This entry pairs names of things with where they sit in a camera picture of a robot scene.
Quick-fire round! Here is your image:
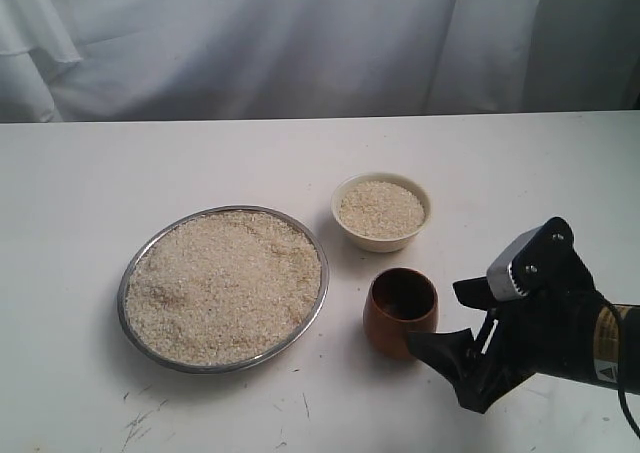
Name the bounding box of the white backdrop curtain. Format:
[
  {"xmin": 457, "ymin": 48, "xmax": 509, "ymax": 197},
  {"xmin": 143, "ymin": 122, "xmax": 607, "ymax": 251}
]
[{"xmin": 1, "ymin": 0, "xmax": 639, "ymax": 123}]

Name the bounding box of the large metal rice plate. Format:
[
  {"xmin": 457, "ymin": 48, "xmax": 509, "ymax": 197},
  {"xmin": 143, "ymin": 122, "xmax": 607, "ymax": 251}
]
[{"xmin": 116, "ymin": 205, "xmax": 329, "ymax": 374}]

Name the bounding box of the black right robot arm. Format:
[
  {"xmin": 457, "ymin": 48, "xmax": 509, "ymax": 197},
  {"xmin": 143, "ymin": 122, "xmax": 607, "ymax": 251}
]
[{"xmin": 406, "ymin": 217, "xmax": 639, "ymax": 413}]

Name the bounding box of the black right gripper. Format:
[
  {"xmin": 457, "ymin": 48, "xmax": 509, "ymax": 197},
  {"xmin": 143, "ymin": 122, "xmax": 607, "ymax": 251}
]
[{"xmin": 406, "ymin": 217, "xmax": 601, "ymax": 413}]

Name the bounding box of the small cream rice bowl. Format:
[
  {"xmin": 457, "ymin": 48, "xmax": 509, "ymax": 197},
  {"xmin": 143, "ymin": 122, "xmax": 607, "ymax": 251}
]
[{"xmin": 331, "ymin": 172, "xmax": 431, "ymax": 253}]

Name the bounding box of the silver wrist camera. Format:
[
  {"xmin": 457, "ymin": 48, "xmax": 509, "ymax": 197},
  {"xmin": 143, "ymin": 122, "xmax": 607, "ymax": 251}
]
[{"xmin": 486, "ymin": 226, "xmax": 543, "ymax": 302}]

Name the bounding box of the brown wooden cup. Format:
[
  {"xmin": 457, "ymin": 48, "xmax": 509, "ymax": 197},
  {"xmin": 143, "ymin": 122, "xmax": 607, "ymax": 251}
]
[{"xmin": 363, "ymin": 267, "xmax": 439, "ymax": 361}]

